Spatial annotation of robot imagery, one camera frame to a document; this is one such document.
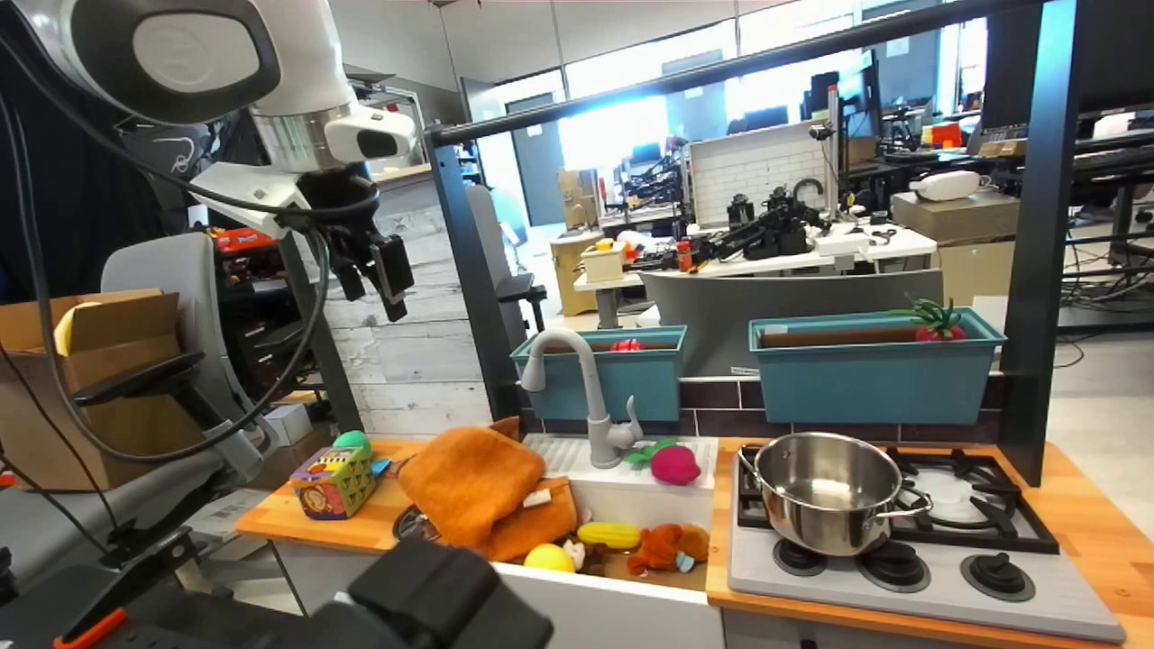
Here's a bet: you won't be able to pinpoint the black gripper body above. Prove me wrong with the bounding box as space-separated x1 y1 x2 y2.
293 162 391 270

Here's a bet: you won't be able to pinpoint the green pea plush toy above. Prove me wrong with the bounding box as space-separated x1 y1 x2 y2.
328 425 373 461

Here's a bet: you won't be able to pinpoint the orange cloth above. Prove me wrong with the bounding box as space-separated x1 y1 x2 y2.
391 422 584 566

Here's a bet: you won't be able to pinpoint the pink radish plush green leaves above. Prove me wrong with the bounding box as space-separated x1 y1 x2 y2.
619 435 706 490

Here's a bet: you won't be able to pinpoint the grey toy faucet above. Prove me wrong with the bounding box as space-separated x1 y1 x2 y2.
514 329 649 472

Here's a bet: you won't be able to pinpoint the white toy sink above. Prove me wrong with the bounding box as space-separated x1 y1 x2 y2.
481 429 724 649

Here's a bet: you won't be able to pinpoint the yellow lemon plush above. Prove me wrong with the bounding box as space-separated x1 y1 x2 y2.
519 539 579 577

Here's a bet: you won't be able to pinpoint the yellow banana plush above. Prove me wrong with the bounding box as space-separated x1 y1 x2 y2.
573 515 645 555

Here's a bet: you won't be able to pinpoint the orange plush toy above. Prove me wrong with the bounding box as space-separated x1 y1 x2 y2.
623 519 712 580

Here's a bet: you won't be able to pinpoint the large steel pot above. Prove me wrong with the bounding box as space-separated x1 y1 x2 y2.
736 429 937 563

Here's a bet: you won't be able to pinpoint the grey toy stove top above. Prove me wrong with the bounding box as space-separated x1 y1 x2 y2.
724 442 1127 649

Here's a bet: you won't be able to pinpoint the grey wood panel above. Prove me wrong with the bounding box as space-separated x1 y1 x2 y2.
317 172 498 442

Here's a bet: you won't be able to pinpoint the colourful fabric cube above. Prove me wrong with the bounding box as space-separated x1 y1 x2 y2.
289 442 378 524

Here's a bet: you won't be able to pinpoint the small teal planter box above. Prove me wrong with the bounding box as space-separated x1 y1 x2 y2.
507 322 693 429

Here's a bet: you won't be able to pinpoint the cardboard box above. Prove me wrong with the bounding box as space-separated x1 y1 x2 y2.
0 288 210 493

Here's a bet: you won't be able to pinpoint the black bulky stand part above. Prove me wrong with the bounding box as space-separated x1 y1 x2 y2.
343 530 557 649

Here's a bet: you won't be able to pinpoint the white pegboard panel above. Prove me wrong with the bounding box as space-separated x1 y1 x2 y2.
686 124 839 234

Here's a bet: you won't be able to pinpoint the large teal planter box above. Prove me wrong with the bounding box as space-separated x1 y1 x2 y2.
741 307 1010 429

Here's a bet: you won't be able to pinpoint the red plant in planter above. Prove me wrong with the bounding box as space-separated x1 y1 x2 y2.
908 294 971 347

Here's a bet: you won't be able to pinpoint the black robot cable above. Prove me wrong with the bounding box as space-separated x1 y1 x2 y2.
0 29 337 469

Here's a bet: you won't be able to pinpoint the orange clamp handle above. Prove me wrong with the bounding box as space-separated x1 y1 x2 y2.
51 603 129 649

